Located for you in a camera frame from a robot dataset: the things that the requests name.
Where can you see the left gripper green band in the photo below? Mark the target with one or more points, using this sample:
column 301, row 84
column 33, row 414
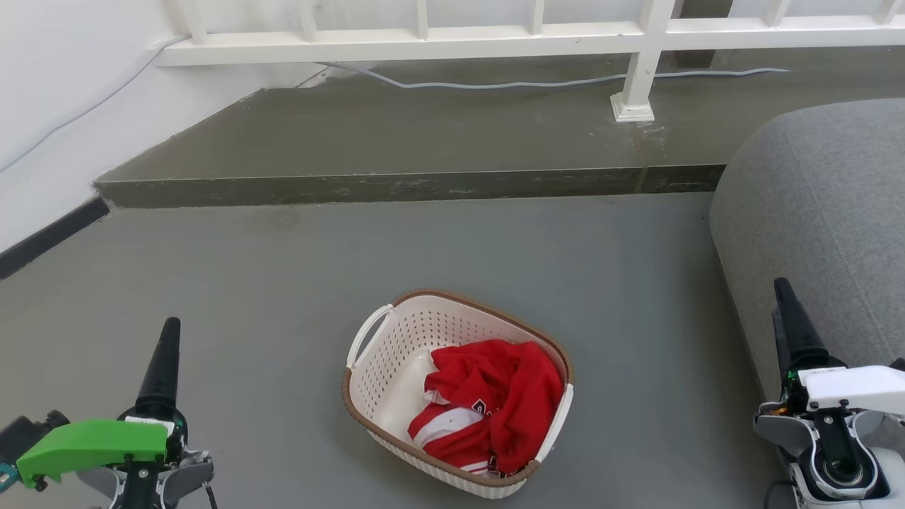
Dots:
column 92, row 442

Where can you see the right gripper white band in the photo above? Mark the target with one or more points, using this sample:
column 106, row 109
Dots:
column 855, row 389

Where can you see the white perforated plastic laundry basket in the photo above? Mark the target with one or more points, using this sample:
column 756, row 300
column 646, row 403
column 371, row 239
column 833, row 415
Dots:
column 396, row 353

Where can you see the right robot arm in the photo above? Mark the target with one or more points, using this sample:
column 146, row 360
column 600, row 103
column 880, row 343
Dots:
column 778, row 428

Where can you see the grey fabric sofa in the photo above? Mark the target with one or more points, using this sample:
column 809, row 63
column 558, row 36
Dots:
column 834, row 212

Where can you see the black baseboard strip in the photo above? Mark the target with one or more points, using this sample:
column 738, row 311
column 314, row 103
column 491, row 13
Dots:
column 49, row 237

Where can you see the red and white garment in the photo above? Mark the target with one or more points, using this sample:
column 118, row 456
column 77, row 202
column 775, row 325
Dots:
column 509, row 385

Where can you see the white wooden railing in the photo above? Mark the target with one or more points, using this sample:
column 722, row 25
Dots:
column 424, row 42

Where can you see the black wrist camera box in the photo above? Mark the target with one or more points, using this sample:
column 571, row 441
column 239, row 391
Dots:
column 21, row 435

